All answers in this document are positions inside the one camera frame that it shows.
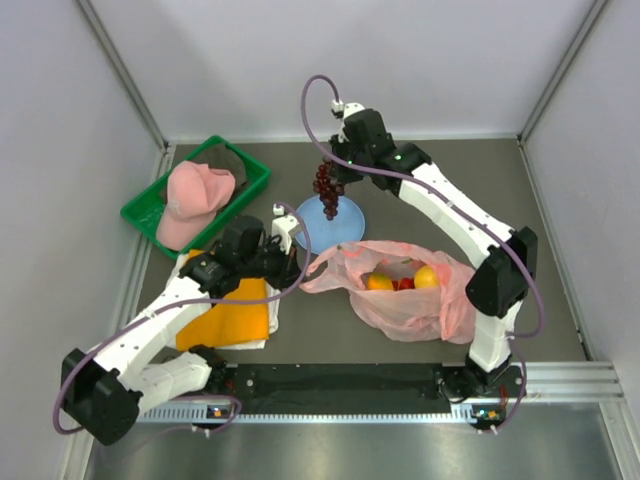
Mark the white folded cloth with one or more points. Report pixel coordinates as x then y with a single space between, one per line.
274 310

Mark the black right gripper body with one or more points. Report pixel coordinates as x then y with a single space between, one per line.
346 150

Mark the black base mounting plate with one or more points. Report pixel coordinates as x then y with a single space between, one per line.
353 389

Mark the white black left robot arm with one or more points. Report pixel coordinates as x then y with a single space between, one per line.
106 389

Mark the dark grey cloth in bin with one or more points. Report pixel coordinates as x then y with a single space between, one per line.
230 162

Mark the pink baseball cap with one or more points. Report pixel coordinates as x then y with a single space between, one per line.
177 228

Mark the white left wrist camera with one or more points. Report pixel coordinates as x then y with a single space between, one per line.
286 225

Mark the blue fruit plate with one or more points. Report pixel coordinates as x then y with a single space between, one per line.
348 226

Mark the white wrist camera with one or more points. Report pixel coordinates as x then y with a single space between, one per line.
286 225
342 111

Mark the orange folded cloth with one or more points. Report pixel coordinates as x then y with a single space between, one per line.
235 315

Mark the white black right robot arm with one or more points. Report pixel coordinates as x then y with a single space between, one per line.
504 259

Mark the orange green mango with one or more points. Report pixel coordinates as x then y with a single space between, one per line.
379 281

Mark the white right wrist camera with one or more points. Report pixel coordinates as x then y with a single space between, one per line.
342 111

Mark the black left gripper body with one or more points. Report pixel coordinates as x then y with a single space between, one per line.
270 263

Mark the red strawberry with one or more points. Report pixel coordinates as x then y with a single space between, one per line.
403 284

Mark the dark grapes bunch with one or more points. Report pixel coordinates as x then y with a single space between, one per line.
328 189

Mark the pink plastic bag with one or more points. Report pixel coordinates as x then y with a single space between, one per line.
407 315

